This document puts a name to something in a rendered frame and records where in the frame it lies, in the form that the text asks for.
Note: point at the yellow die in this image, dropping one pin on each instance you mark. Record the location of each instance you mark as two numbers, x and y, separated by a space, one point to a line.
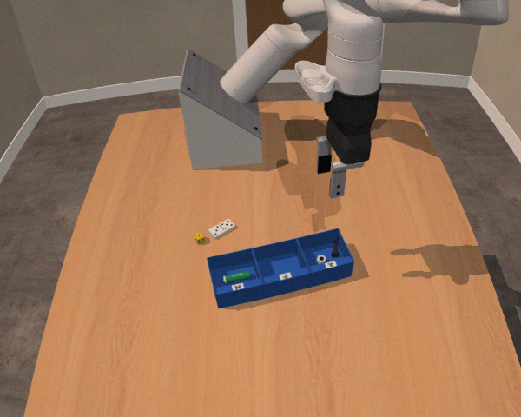
199 238

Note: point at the blue three-compartment bin rack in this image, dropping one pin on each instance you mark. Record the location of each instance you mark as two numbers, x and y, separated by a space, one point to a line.
280 268

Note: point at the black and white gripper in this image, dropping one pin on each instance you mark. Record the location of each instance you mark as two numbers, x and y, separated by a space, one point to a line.
350 90

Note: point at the green battery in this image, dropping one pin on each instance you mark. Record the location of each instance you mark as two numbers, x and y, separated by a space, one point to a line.
237 277

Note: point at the white domino tile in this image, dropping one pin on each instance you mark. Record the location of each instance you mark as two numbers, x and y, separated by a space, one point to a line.
221 228

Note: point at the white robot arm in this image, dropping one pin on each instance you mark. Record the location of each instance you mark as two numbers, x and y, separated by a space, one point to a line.
355 30

